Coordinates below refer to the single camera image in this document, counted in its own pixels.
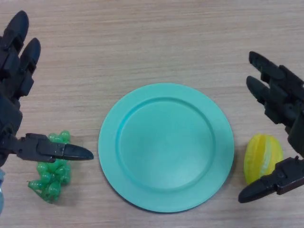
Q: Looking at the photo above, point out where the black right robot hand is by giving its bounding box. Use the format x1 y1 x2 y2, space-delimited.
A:
238 51 304 204

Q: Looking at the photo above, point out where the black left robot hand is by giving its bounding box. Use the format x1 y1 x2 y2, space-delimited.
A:
0 10 95 167

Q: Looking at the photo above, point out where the yellow plastic starfruit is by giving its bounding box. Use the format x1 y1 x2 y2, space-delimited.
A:
244 133 284 186

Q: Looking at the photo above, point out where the teal green round plate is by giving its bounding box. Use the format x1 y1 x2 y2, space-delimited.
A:
98 83 235 213

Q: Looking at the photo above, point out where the green plastic grape bunch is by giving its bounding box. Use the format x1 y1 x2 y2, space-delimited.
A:
27 130 72 204

